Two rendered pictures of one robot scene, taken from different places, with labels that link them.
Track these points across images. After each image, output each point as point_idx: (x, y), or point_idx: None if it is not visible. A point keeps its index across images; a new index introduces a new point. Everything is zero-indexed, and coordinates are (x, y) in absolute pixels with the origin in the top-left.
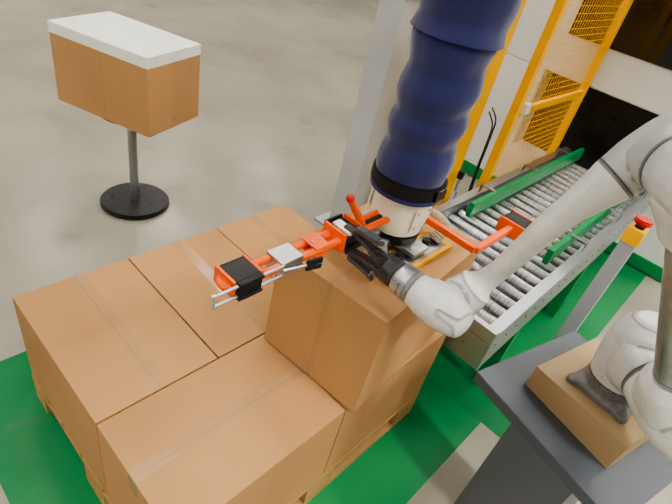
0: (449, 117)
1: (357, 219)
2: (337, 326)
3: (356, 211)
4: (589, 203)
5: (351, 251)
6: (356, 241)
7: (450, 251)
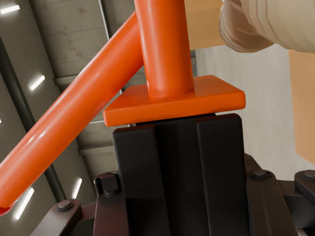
0: None
1: (108, 98)
2: None
3: (47, 149)
4: None
5: (250, 235)
6: (199, 165)
7: None
